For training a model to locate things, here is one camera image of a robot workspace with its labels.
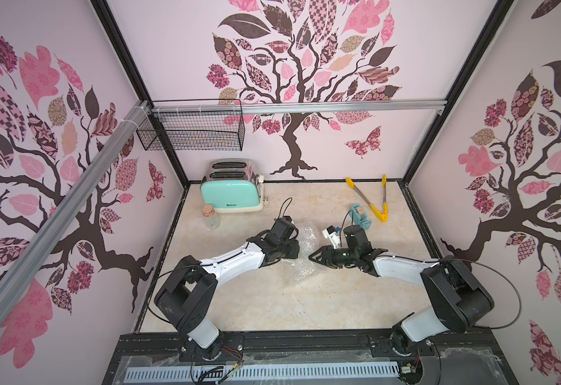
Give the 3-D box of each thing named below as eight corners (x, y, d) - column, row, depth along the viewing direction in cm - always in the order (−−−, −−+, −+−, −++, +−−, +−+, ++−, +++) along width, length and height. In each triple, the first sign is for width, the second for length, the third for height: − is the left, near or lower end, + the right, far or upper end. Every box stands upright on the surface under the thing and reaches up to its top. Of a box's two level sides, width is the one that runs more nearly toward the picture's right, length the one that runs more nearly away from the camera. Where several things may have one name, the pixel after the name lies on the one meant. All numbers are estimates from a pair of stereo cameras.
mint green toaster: (207, 215, 109) (196, 190, 95) (216, 184, 121) (207, 158, 108) (261, 215, 109) (258, 190, 95) (264, 184, 121) (261, 158, 108)
